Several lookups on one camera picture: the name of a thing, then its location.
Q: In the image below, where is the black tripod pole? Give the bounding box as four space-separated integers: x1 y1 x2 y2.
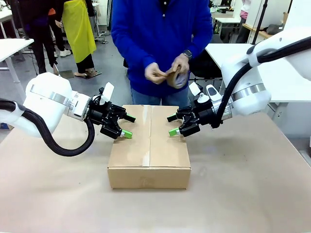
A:
252 0 268 46

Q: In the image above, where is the wooden shelf board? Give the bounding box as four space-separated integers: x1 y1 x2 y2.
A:
242 23 274 39

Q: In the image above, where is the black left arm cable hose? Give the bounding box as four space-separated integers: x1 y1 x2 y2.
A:
0 99 96 157

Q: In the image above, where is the person in pink top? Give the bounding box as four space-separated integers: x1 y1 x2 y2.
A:
236 0 253 44

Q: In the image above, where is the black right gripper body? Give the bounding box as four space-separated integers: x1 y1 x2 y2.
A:
191 98 216 127

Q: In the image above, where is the person's right forearm blue sleeve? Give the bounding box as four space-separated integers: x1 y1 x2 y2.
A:
111 31 156 75

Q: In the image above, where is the white background desk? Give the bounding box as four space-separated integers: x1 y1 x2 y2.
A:
211 16 242 25

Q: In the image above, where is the grey bag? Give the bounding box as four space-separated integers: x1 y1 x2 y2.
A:
265 23 284 35

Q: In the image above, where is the brown cardboard box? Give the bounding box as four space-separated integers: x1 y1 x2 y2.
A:
107 104 192 190

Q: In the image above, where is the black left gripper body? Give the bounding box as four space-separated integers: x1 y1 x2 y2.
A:
88 95 117 127

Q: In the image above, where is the white side table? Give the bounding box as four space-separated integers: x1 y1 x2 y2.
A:
0 38 35 94

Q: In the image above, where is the person's left forearm blue sleeve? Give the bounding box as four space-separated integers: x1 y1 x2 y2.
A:
189 21 213 59

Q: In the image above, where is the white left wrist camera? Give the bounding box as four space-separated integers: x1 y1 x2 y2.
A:
98 82 115 107

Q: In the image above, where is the brown packing tape roll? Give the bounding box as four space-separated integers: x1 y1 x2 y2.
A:
157 65 189 89

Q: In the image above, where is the person in yellow apron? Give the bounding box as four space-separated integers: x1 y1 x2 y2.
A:
54 0 101 78

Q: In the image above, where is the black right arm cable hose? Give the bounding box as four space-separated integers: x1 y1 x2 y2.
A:
215 35 311 129

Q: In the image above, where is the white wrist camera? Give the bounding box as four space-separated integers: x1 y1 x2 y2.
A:
98 82 115 107
189 82 210 104

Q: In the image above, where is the person's right hand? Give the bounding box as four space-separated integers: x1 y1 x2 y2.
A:
145 62 168 85

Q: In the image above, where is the person in blue sweater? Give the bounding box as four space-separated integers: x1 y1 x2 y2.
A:
111 0 213 106

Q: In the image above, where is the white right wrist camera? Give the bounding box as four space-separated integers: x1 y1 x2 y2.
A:
189 82 210 104

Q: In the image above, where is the person's left hand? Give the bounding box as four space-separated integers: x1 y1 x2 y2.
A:
171 53 191 82

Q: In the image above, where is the person in black clothes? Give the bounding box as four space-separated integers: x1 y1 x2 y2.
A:
18 0 61 75

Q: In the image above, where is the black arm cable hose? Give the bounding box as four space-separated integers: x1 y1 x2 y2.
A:
215 35 311 129
0 99 96 157

